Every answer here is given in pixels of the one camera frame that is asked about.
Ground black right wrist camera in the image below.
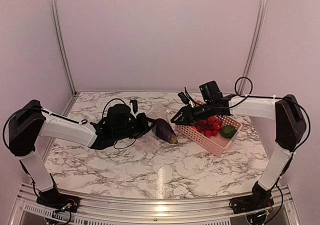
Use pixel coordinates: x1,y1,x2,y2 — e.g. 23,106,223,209
199,80,223,104

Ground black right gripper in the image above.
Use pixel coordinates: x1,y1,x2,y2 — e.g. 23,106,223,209
170,100,215,126

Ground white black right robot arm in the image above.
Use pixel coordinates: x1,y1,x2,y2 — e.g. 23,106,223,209
170,94,310,209

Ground aluminium frame post left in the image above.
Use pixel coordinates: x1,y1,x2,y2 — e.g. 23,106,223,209
50,0,77,97

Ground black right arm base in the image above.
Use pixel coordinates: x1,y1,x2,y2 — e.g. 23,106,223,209
228,182,274,214

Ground green avocado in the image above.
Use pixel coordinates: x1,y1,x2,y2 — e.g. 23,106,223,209
219,125,237,139

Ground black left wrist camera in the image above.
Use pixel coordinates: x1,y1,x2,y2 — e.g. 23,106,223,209
106,103,136,129

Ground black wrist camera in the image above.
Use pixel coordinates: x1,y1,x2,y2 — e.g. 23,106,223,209
106,103,136,129
199,80,223,104

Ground clear pink zip top bag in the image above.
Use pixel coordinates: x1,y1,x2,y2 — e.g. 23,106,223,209
142,103,179,148

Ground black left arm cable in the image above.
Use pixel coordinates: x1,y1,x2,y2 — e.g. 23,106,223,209
101,98,141,150

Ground dark purple eggplant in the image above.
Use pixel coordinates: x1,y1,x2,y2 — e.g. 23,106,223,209
155,118,178,144

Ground aluminium frame post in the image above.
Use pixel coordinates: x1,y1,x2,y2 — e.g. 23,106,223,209
50,0,77,97
236,0,270,97

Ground aluminium frame post right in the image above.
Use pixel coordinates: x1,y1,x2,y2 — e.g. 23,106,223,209
236,0,270,97

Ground aluminium front rail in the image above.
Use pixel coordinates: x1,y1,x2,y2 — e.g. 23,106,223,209
7,183,301,225

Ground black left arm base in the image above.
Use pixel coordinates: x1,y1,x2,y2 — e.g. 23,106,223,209
36,188,80,213

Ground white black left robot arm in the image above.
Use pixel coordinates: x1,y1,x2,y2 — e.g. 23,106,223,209
2,99,156,208

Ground pink perforated plastic basket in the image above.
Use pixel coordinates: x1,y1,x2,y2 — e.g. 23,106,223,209
175,115,243,157

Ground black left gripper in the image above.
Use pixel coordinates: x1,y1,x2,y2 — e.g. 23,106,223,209
113,112,157,142

